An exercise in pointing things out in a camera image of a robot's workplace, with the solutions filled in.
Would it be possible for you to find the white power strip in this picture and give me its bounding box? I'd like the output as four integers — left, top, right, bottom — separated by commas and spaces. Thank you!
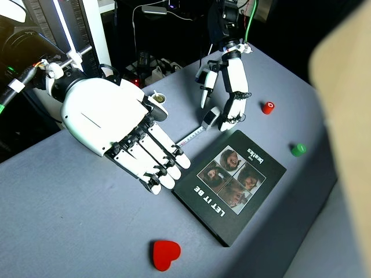
149, 59, 184, 85

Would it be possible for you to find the grey tape measure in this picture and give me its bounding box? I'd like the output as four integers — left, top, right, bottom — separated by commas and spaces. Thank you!
175, 106, 221, 147

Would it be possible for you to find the grey table cloth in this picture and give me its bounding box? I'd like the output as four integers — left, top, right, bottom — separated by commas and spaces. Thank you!
0, 43, 340, 278

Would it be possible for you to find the red heart block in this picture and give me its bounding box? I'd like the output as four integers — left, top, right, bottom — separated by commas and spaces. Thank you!
149, 239, 182, 272

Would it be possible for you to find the green cable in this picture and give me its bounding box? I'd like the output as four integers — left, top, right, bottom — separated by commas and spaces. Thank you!
245, 0, 259, 44

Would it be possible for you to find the small white cup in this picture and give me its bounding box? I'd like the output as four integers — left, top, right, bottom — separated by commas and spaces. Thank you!
150, 90, 168, 106

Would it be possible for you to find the black power adapter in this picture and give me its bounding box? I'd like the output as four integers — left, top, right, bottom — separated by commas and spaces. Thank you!
138, 50, 151, 70

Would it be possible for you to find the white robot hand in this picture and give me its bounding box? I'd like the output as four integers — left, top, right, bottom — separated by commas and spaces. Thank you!
195, 56, 252, 133
59, 75, 192, 195

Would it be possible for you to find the beige blurred board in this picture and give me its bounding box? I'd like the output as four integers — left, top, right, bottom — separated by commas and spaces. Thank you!
309, 0, 371, 203

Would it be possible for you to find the black Let It Be book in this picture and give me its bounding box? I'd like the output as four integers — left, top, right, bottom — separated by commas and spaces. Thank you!
172, 129, 288, 248

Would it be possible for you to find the green cylinder block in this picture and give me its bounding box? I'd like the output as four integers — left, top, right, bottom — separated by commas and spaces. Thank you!
290, 142, 307, 158

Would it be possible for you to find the grey flat device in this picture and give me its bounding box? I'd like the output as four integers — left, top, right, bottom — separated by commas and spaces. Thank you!
141, 5, 168, 16

